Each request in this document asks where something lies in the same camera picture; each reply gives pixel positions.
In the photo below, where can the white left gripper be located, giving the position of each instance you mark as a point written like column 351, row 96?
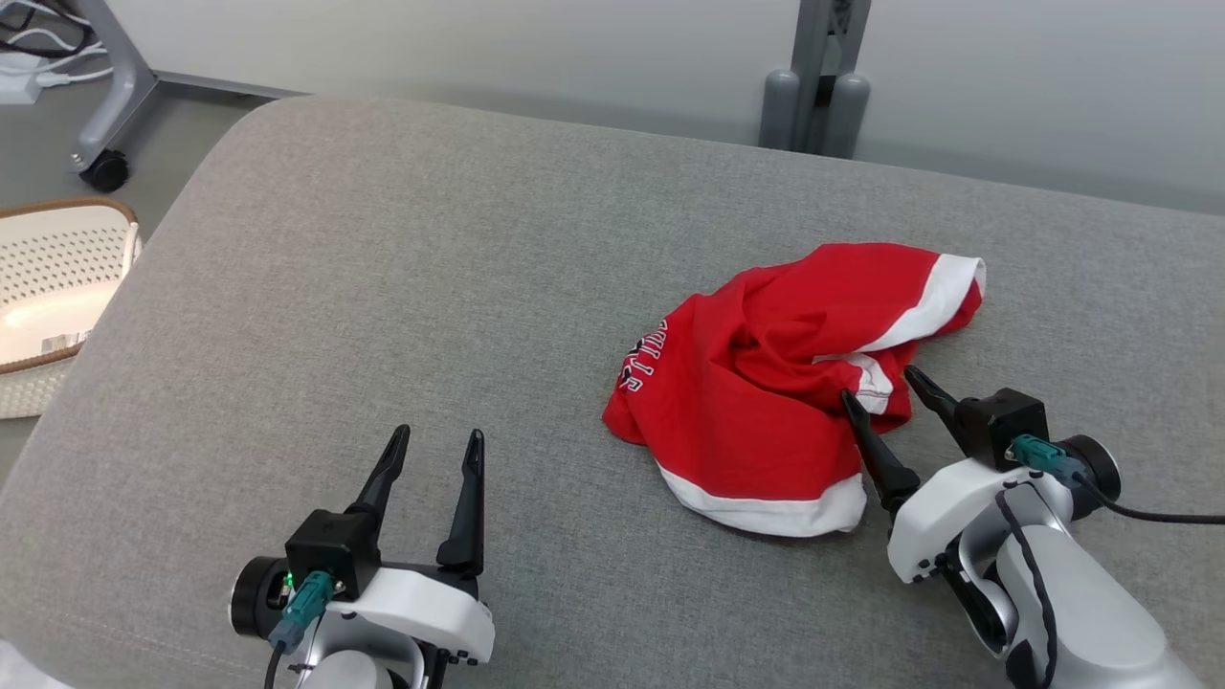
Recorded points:
column 431, row 603

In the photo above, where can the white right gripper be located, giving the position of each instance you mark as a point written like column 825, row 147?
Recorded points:
column 943, row 517

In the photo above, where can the red shorts white trim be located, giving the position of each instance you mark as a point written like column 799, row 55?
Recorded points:
column 746, row 411

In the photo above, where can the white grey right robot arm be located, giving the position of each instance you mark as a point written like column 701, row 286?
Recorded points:
column 1101, row 612

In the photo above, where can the white perforated laundry basket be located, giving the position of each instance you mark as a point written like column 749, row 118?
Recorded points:
column 57, row 287

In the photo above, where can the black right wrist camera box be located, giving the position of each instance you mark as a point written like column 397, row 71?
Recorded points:
column 1005, row 421

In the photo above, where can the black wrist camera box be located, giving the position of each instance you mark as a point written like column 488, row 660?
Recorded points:
column 335, row 550
column 1005, row 421

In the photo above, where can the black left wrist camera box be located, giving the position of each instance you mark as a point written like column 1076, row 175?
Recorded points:
column 335, row 550

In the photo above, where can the grey metal post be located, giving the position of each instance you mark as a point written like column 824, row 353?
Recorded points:
column 813, row 77

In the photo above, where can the grey wheeled frame black caster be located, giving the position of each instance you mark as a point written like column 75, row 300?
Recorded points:
column 120, row 86

